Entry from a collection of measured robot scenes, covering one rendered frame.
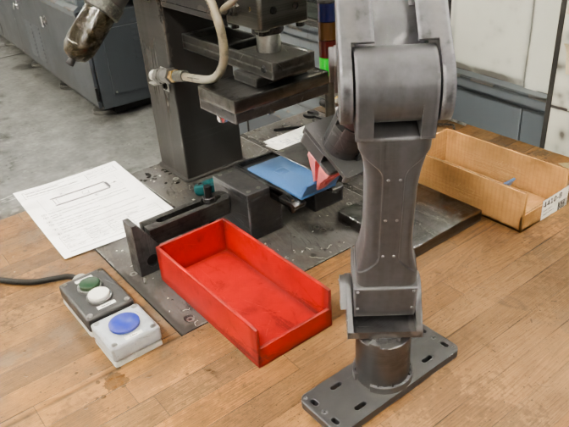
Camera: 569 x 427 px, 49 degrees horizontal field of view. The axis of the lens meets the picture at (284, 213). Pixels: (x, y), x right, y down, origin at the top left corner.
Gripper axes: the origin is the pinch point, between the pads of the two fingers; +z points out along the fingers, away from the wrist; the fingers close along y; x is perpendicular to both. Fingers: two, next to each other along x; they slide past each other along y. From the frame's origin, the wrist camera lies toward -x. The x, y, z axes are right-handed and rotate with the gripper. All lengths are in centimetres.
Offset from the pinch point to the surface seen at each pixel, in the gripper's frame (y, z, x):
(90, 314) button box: 0.0, 9.6, 36.7
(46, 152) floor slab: 195, 233, -42
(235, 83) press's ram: 19.2, -4.2, 4.3
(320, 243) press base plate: -5.5, 9.0, 0.4
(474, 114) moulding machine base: 9, 18, -62
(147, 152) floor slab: 158, 210, -84
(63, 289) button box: 7.0, 14.0, 37.0
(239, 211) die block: 6.2, 10.8, 8.1
